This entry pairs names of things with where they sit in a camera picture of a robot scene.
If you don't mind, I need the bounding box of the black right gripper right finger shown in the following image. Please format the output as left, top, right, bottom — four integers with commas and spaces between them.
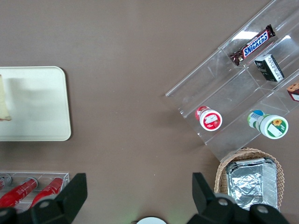
186, 172, 290, 224

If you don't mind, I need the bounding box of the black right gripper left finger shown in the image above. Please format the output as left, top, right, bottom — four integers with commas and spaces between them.
0, 173, 88, 224

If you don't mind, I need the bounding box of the white bread sandwich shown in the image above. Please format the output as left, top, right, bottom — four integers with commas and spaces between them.
0, 74, 12, 122

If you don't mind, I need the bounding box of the woven wicker basket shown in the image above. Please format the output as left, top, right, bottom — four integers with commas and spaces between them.
214, 147, 285, 210

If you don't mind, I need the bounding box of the cream rectangular plastic tray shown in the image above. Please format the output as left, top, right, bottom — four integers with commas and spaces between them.
0, 66, 71, 142

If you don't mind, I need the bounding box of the red plastic bottle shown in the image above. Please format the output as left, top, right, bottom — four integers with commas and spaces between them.
0, 177, 38, 208
31, 177, 64, 207

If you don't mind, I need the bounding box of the clear acrylic bottle box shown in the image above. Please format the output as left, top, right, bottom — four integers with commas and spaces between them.
0, 172, 70, 211

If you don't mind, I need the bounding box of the aluminium foil container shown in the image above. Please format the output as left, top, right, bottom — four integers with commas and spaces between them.
225, 157, 280, 210

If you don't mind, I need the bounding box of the white round object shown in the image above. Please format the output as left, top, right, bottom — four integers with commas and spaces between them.
136, 217, 168, 224

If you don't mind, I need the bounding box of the grey capped bottle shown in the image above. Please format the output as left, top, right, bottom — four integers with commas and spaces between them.
0, 176, 12, 190

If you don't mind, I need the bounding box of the red lidded yogurt cup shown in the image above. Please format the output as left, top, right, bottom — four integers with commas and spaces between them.
195, 105, 223, 132

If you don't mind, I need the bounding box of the green lidded yogurt cup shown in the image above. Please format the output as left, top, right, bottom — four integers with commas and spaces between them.
247, 110, 289, 140

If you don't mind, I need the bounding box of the clear acrylic tiered shelf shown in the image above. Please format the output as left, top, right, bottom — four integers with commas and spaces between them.
165, 0, 299, 162

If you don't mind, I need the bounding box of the cookie snack package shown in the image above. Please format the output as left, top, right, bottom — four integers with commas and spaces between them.
286, 80, 299, 102

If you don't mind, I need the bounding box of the small black drink carton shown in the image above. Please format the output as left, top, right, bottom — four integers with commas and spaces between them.
254, 54, 285, 83

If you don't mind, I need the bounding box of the Snickers chocolate bar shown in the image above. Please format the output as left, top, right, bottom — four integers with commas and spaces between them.
229, 24, 276, 66

